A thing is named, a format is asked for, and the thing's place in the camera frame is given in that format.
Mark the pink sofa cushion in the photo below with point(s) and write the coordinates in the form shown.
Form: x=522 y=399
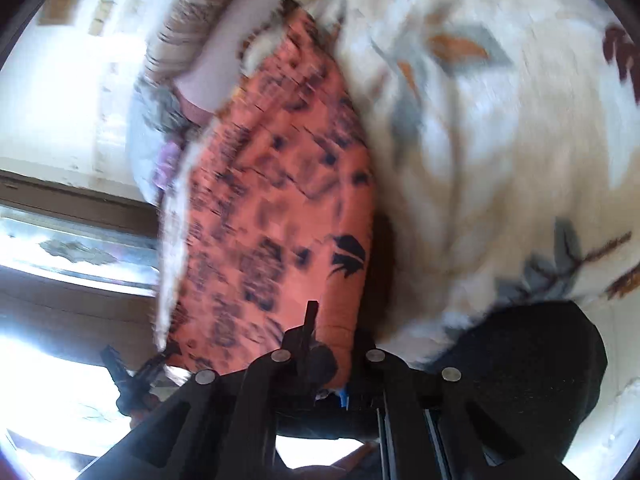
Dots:
x=210 y=80

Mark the orange dark-patterned cloth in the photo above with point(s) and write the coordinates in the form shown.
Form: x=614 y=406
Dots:
x=260 y=185

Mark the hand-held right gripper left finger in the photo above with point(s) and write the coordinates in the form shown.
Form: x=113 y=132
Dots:
x=305 y=355

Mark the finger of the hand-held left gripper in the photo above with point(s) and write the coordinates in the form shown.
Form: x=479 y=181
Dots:
x=135 y=385

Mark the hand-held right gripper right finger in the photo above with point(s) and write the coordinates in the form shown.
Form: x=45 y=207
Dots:
x=346 y=399

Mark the grey cloth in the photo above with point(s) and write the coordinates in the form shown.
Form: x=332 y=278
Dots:
x=145 y=135

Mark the cream leaf-print blanket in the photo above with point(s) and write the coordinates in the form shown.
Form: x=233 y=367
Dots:
x=500 y=135

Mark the dark knit cloth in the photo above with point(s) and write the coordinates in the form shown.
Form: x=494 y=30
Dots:
x=540 y=360

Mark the purple floral cloth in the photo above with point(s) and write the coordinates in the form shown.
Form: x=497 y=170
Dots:
x=167 y=165

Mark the striped beige bolster pillow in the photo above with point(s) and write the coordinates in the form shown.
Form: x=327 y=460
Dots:
x=200 y=10

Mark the brown wooden frame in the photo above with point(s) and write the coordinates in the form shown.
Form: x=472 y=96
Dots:
x=75 y=190

